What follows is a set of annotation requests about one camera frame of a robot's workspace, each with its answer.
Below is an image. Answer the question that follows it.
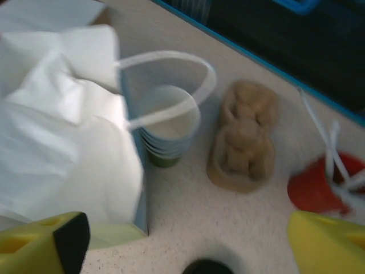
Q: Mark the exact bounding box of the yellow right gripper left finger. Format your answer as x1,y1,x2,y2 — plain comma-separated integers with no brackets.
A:
0,210,91,274

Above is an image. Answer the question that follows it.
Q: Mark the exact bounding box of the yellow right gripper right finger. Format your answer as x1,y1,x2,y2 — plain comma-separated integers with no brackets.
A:
286,210,365,274

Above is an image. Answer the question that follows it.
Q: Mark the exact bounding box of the white green paper bag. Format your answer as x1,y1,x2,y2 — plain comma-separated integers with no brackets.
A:
0,24,217,249

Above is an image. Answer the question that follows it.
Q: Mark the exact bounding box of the red plastic cup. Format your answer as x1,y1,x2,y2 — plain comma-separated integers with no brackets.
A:
286,152,365,215

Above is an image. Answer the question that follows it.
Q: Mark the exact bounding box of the white wrapped straw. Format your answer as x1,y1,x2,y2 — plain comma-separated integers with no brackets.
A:
330,168,365,198
326,120,350,189
297,87,331,152

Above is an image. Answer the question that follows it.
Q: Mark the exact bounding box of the stack of black cup lids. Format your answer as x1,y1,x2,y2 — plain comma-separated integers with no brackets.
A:
181,257,238,274

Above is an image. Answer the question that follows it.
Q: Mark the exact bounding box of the stack of brown pulp carriers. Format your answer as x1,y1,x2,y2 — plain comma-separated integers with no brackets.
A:
205,79,279,195

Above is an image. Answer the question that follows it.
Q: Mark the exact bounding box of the stack of green paper cups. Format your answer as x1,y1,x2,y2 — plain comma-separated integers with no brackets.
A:
139,84,202,170

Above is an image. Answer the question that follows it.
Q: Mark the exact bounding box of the blue table edge strip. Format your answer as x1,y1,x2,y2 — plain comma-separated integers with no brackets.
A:
152,0,365,128

